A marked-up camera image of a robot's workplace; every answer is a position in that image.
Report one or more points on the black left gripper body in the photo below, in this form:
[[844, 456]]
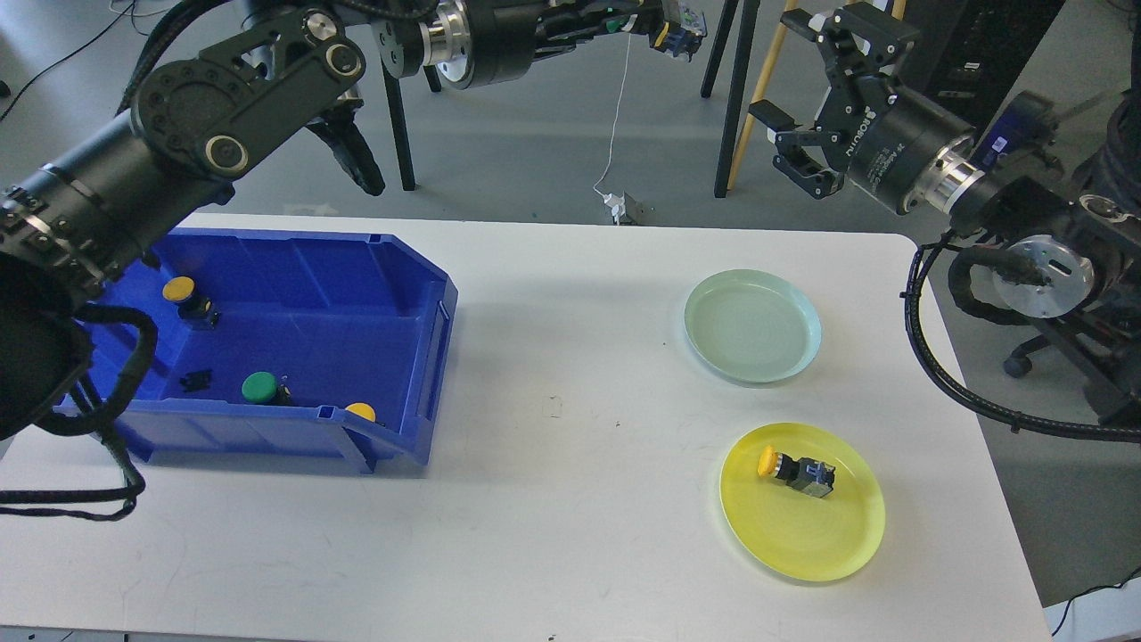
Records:
[[481, 43]]

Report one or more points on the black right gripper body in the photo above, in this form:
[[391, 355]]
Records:
[[896, 145]]

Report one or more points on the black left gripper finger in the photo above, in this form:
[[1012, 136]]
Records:
[[550, 43], [588, 14]]

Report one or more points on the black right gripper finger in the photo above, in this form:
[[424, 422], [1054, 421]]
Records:
[[781, 128], [817, 26]]

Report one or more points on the yellow push button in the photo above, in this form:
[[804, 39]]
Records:
[[807, 475], [193, 307]]

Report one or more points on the green push button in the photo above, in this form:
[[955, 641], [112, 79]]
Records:
[[265, 389], [680, 38]]

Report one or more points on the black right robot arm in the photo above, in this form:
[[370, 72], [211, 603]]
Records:
[[1023, 255]]

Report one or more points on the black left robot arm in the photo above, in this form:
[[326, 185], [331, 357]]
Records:
[[185, 131]]

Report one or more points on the light green plate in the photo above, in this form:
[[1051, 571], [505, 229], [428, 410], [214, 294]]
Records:
[[752, 327]]

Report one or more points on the yellow push button front edge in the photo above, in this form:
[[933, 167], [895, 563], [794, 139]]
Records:
[[362, 410]]

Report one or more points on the green push button front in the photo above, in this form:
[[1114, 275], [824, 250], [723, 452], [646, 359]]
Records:
[[265, 389]]

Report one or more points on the wooden easel leg left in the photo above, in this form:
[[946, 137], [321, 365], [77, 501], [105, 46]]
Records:
[[765, 76]]

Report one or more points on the black stand legs center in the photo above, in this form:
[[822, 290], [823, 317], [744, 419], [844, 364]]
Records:
[[744, 15]]

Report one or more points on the black tripod legs left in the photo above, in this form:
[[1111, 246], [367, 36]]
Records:
[[399, 130]]

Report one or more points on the black computer tower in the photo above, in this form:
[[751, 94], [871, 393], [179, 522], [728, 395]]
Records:
[[970, 53]]

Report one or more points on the white power adapter on floor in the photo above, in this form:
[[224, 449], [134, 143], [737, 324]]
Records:
[[626, 210]]

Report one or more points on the black office chair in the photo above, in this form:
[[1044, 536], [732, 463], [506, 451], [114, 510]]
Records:
[[1034, 352]]

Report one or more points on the blue plastic storage bin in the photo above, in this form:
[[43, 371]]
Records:
[[341, 318]]

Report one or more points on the small black switch block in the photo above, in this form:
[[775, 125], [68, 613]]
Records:
[[198, 380]]

